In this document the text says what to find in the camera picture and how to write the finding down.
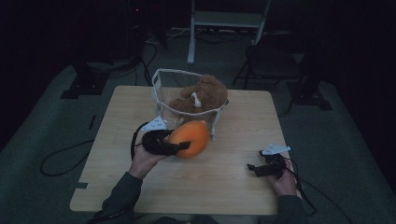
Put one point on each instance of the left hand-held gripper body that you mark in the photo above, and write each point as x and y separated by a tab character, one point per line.
155	143

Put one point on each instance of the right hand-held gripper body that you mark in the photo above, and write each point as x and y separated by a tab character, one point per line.
274	161

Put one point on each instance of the orange plush toy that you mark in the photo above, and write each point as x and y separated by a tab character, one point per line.
191	137

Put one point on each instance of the clear plastic bag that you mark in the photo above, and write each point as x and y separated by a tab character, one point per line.
162	93

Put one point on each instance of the brown teddy bear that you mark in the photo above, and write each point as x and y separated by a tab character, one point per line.
210	91

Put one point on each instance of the person's left hand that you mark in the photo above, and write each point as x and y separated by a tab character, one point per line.
143	163

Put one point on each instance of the person's right hand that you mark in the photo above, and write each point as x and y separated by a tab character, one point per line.
286	183

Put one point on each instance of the black tape strip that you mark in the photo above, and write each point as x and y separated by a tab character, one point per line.
92	122

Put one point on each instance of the black stand base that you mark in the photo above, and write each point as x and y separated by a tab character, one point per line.
85	84
311	96

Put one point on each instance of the dark tape patch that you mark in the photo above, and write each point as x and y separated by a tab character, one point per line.
81	185

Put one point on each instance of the black folding chair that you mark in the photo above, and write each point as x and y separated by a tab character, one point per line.
267	59

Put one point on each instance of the white metal stand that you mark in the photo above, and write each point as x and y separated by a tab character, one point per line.
191	37

